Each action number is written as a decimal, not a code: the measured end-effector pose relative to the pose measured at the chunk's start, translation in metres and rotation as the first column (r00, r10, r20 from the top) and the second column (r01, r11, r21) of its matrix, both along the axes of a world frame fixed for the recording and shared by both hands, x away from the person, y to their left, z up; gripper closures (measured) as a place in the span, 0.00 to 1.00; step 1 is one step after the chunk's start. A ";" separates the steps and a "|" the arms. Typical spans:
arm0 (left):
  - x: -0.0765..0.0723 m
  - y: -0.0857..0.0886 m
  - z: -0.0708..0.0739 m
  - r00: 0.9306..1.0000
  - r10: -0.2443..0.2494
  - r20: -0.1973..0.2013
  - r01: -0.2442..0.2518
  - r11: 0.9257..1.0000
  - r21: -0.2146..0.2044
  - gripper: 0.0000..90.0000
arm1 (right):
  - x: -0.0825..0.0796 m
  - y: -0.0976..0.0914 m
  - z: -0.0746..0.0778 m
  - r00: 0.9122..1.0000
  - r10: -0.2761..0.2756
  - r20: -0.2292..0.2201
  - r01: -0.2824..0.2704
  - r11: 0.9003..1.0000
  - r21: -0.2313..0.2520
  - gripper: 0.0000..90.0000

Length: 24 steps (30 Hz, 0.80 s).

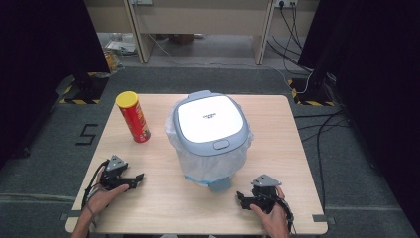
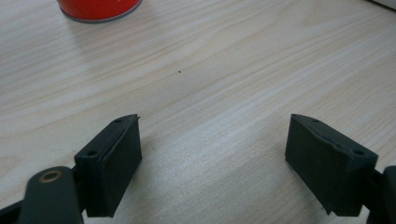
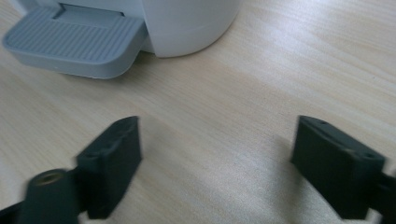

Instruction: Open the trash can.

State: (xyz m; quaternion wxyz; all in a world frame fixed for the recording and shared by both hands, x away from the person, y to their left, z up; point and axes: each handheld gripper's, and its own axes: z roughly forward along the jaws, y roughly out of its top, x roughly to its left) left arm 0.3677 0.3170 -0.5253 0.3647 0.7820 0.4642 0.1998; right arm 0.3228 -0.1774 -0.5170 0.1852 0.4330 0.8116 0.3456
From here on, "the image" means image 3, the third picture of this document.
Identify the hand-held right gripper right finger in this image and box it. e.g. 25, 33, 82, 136
290, 115, 387, 220

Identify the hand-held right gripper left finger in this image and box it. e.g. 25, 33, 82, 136
76, 115, 143, 220

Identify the grey drip tray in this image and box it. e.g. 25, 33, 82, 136
2, 3, 149, 80

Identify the white water dispenser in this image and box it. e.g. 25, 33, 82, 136
12, 0, 241, 59

